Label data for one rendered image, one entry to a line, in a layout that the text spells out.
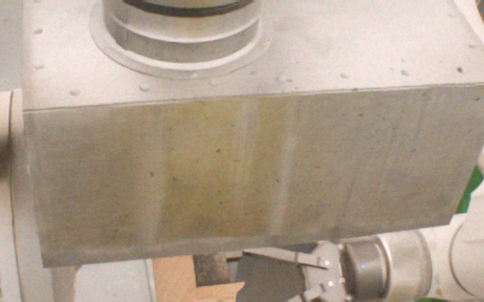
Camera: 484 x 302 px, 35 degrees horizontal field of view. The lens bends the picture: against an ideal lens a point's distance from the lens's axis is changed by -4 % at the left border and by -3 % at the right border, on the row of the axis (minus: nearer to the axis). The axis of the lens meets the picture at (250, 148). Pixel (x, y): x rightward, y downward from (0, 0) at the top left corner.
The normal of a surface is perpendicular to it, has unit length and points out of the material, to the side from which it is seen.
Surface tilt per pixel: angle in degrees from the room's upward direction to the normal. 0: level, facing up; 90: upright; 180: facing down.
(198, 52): 90
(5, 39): 0
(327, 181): 90
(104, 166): 90
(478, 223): 79
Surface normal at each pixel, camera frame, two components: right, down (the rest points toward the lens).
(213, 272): 0.21, -0.23
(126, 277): 0.11, -0.71
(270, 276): 0.09, 0.70
